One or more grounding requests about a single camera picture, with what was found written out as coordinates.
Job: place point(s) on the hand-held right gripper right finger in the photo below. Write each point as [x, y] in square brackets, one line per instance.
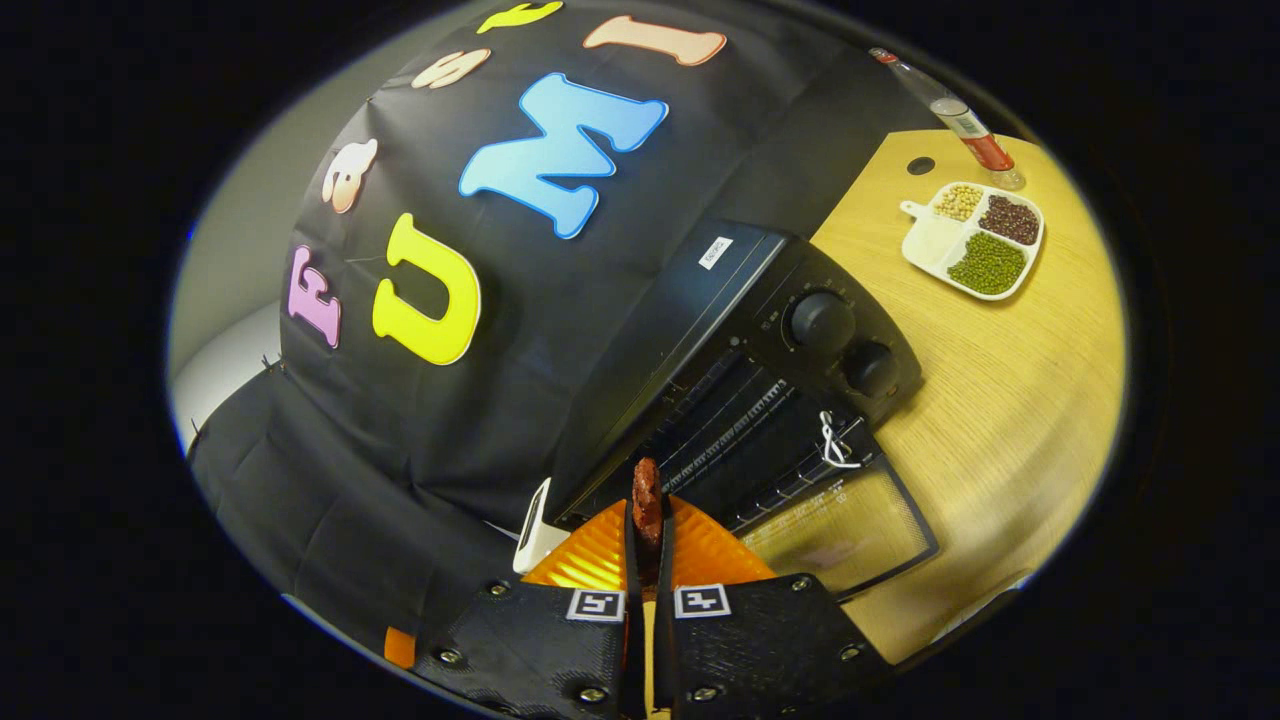
[760, 640]

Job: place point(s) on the clear bottle with red label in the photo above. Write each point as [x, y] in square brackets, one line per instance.
[965, 125]

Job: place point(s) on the white divided plate of beans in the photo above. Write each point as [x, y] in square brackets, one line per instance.
[985, 255]

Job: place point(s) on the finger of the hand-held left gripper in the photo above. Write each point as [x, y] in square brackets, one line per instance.
[400, 648]

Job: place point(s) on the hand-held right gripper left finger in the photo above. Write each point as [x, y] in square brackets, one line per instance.
[540, 640]

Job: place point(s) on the black electric oven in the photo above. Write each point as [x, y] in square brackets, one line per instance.
[700, 330]

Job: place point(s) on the white toaster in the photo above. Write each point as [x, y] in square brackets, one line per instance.
[535, 535]

